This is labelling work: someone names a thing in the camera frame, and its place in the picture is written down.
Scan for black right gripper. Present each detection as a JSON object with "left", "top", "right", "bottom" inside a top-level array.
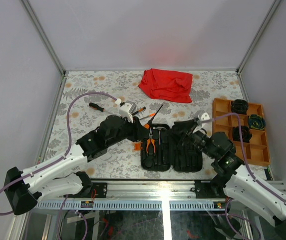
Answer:
[{"left": 165, "top": 118, "right": 216, "bottom": 159}]

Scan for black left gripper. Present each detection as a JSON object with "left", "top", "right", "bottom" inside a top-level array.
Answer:
[{"left": 107, "top": 114, "right": 150, "bottom": 149}]

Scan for thin black screwdriver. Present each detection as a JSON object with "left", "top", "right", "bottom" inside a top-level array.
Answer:
[{"left": 144, "top": 105, "right": 163, "bottom": 129}]

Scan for orange handled pliers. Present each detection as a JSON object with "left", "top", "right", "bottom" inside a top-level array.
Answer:
[{"left": 146, "top": 128, "right": 156, "bottom": 155}]

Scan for chrome claw hammer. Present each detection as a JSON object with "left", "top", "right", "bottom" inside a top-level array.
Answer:
[{"left": 153, "top": 126, "right": 168, "bottom": 146}]

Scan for black plastic tool case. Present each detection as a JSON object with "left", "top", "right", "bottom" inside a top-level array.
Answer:
[{"left": 140, "top": 123, "right": 203, "bottom": 173}]

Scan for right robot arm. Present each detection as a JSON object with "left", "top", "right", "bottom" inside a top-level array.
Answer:
[{"left": 172, "top": 119, "right": 286, "bottom": 240}]

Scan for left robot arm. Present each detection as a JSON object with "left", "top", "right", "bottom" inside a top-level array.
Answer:
[{"left": 4, "top": 115, "right": 148, "bottom": 216}]

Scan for orange case latch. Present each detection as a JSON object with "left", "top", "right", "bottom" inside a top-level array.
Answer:
[{"left": 134, "top": 141, "right": 143, "bottom": 151}]

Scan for small orange black screwdriver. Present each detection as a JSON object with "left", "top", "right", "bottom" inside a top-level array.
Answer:
[{"left": 132, "top": 106, "right": 146, "bottom": 116}]

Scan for red cloth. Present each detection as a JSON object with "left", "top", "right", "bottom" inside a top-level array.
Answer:
[{"left": 138, "top": 68, "right": 193, "bottom": 104}]

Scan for black orange large screwdriver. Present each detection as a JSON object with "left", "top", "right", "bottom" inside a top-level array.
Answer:
[{"left": 88, "top": 102, "right": 120, "bottom": 117}]

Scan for floral patterned table mat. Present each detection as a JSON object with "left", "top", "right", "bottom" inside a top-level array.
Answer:
[{"left": 38, "top": 70, "right": 243, "bottom": 180}]

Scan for orange wooden divided tray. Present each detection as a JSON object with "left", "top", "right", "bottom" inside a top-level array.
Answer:
[{"left": 212, "top": 98, "right": 271, "bottom": 167}]

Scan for orange handled small saw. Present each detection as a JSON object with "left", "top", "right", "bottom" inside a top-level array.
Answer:
[{"left": 139, "top": 113, "right": 156, "bottom": 121}]

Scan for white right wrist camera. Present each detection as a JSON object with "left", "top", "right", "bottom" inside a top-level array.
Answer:
[{"left": 196, "top": 110, "right": 210, "bottom": 128}]

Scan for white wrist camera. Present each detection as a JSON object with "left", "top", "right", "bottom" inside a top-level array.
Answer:
[
  {"left": 115, "top": 98, "right": 137, "bottom": 123},
  {"left": 196, "top": 110, "right": 210, "bottom": 128}
]

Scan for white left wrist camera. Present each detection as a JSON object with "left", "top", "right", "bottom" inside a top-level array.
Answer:
[{"left": 115, "top": 98, "right": 137, "bottom": 123}]

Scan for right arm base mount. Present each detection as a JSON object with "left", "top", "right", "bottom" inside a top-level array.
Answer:
[{"left": 194, "top": 179, "right": 227, "bottom": 199}]

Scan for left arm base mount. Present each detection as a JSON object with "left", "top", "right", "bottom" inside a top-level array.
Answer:
[{"left": 68, "top": 182, "right": 108, "bottom": 199}]

